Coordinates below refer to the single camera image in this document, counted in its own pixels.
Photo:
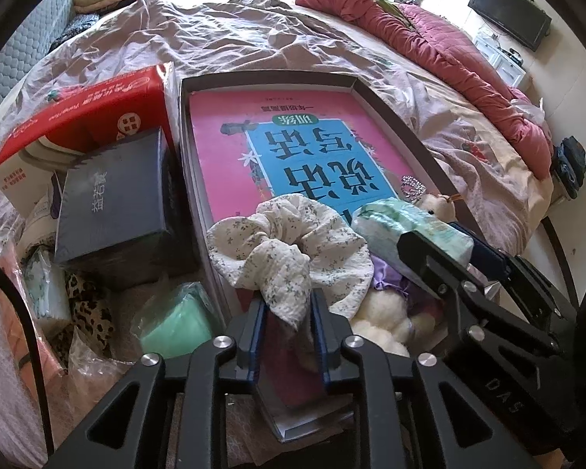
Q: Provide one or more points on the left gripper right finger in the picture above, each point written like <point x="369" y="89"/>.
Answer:
<point x="408" y="412"/>

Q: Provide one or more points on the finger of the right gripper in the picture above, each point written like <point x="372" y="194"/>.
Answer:
<point x="536" y="296"/>
<point x="453" y="282"/>

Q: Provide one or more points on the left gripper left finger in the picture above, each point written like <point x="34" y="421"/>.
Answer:
<point x="130" y="427"/>

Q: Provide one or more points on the white plush toy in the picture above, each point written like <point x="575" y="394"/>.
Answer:
<point x="397" y="314"/>

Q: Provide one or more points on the green white tissue pack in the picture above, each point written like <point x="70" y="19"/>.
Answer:
<point x="382" y="222"/>

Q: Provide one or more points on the floral white fabric scrunchie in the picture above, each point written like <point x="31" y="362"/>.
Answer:
<point x="289" y="247"/>

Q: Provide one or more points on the mint green soft roll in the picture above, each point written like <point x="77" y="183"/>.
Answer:
<point x="175" y="321"/>

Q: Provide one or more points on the leopard print item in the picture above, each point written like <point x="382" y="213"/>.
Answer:
<point x="90" y="311"/>

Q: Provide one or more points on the lilac patterned quilt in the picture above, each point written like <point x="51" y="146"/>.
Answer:
<point x="210" y="36"/>

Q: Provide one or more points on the dark blue bag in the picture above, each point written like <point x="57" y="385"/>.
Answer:
<point x="569" y="165"/>

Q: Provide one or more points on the dark cardboard tray box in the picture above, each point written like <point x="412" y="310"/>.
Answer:
<point x="283" y="122"/>

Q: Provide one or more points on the silver tiara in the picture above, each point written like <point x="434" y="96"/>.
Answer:
<point x="412" y="189"/>

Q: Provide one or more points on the pink red rolled duvet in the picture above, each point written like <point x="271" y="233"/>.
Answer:
<point x="390" y="24"/>

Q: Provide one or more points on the dark navy box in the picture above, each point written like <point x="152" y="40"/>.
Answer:
<point x="124" y="215"/>

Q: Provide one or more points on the white drawer cabinet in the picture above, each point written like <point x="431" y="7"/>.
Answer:
<point x="507" y="64"/>

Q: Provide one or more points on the red white tissue box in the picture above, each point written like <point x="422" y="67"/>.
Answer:
<point x="85" y="119"/>

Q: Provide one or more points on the black flat television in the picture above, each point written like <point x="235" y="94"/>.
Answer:
<point x="521" y="19"/>

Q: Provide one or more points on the pink blue book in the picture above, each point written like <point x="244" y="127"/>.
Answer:
<point x="293" y="151"/>

